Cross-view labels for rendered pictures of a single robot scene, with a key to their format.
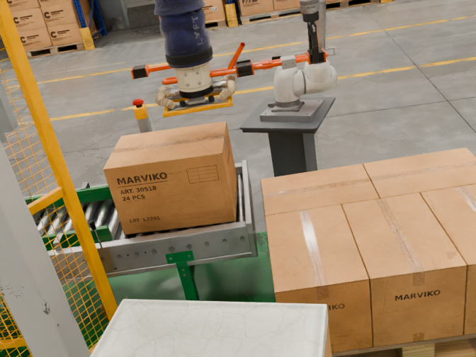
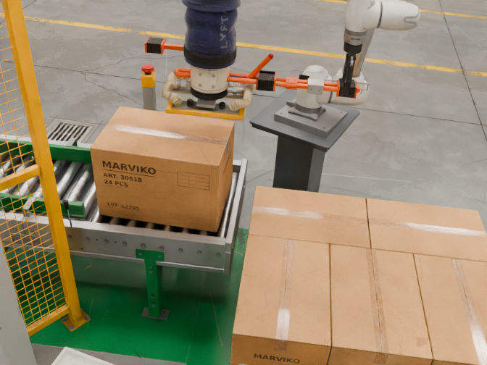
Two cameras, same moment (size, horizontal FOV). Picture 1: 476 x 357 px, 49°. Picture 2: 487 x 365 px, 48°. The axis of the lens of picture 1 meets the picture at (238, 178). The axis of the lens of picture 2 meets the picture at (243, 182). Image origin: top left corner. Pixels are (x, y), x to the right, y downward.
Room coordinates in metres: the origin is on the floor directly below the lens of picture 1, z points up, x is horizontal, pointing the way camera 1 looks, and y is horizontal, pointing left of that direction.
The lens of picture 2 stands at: (0.29, -0.07, 2.34)
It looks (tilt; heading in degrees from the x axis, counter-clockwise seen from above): 37 degrees down; 0
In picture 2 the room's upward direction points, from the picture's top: 4 degrees clockwise
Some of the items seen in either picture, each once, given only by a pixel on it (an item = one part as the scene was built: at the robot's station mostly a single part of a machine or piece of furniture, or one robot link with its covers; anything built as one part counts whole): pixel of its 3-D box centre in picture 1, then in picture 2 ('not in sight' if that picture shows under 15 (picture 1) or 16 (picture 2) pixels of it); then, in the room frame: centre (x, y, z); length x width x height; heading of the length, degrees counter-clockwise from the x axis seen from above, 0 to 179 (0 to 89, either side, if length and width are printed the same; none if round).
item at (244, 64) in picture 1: (244, 68); (266, 80); (2.46, -0.13, 1.27); 0.10 x 0.08 x 0.06; 177
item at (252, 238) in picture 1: (250, 208); (236, 216); (2.47, -0.04, 0.48); 0.70 x 0.03 x 0.15; 176
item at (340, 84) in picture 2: (316, 56); (346, 88); (2.44, -0.48, 1.27); 0.08 x 0.07 x 0.05; 87
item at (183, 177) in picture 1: (176, 176); (167, 167); (2.49, 0.32, 0.75); 0.60 x 0.40 x 0.40; 83
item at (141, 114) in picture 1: (159, 178); (152, 149); (3.01, 0.51, 0.50); 0.07 x 0.07 x 1.00; 86
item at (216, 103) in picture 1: (197, 103); (206, 106); (2.38, 0.13, 1.17); 0.34 x 0.10 x 0.05; 87
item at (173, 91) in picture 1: (196, 89); (209, 88); (2.48, 0.12, 1.21); 0.34 x 0.25 x 0.06; 87
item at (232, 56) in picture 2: (189, 53); (210, 50); (2.48, 0.12, 1.39); 0.23 x 0.23 x 0.04
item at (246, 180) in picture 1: (246, 193); (237, 200); (2.47, -0.03, 0.58); 0.70 x 0.03 x 0.06; 176
